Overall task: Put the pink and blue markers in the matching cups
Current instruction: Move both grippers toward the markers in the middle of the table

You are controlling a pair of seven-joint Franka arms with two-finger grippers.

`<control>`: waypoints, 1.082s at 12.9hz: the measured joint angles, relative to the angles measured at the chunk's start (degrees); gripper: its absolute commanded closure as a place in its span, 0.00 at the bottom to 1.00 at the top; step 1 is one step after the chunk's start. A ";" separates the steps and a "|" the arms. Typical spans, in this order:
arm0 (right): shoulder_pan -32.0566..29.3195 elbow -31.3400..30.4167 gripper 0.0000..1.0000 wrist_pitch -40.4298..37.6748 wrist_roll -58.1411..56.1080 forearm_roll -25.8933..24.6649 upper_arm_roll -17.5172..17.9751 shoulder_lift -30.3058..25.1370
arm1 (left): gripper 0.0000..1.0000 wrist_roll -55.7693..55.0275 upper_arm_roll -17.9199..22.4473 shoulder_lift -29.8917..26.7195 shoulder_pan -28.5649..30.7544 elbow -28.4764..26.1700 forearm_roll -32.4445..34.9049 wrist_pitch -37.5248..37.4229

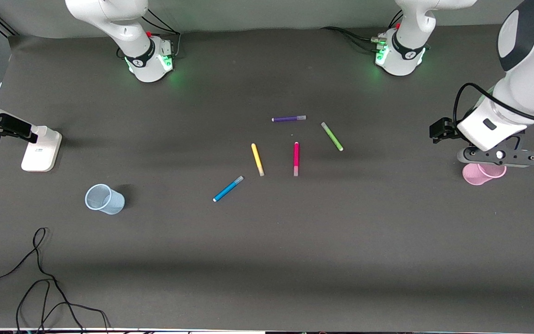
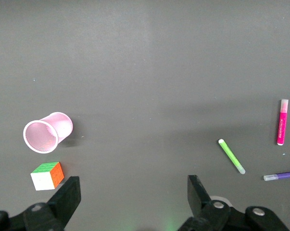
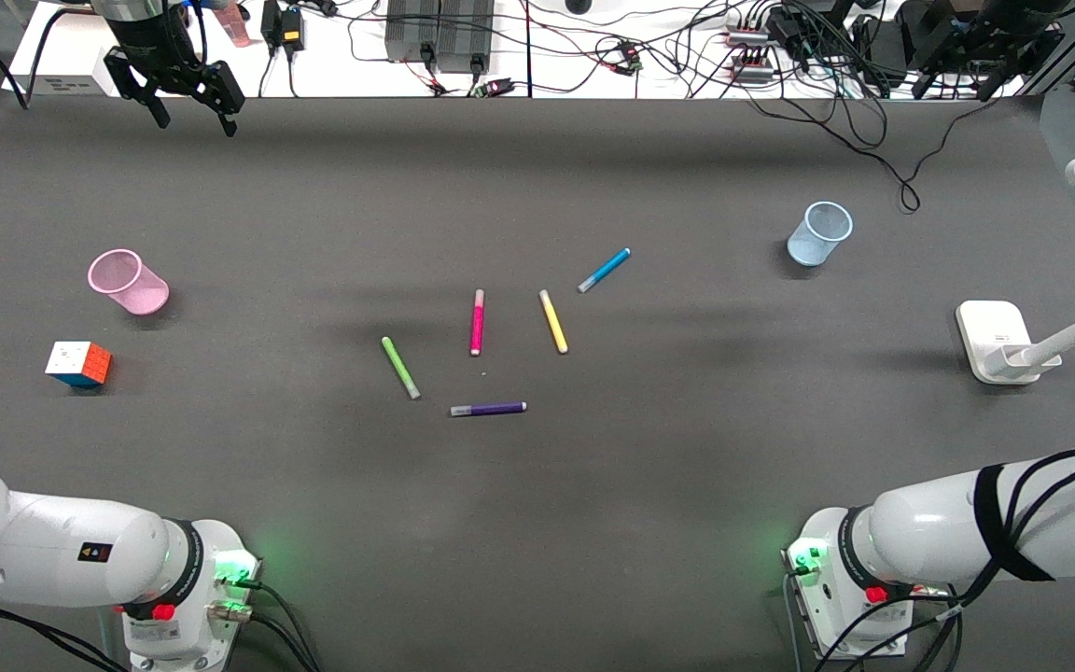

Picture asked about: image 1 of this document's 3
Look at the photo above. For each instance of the blue marker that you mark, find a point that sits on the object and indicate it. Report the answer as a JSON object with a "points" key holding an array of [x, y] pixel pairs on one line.
{"points": [[227, 189]]}

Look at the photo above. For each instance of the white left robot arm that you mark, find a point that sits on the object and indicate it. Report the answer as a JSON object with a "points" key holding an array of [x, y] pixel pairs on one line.
{"points": [[526, 69]]}

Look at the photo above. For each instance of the translucent blue plastic cup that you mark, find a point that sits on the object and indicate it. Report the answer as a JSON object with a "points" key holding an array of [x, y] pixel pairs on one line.
{"points": [[109, 202]]}

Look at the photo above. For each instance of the translucent pink plastic cup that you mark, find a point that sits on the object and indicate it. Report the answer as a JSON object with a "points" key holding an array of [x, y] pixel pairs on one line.
{"points": [[478, 175]]}

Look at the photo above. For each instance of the yellow marker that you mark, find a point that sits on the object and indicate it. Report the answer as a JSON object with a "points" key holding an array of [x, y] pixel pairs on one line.
{"points": [[257, 158]]}

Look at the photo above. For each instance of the white stand with flat base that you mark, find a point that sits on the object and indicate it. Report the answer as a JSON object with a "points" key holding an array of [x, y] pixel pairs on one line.
{"points": [[40, 153]]}

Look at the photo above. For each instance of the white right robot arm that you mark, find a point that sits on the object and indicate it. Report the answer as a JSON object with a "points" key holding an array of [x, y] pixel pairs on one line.
{"points": [[118, 23]]}

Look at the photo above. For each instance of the pink marker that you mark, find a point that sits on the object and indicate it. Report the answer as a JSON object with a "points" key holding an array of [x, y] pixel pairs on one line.
{"points": [[296, 155]]}

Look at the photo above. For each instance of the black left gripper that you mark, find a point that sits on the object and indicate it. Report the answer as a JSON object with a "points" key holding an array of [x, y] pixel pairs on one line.
{"points": [[444, 128]]}

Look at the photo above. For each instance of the purple marker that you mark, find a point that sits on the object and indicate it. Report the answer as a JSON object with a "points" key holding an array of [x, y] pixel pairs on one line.
{"points": [[288, 118]]}

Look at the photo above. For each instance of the green marker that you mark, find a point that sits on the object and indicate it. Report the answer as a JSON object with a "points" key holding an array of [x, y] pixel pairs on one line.
{"points": [[332, 136]]}

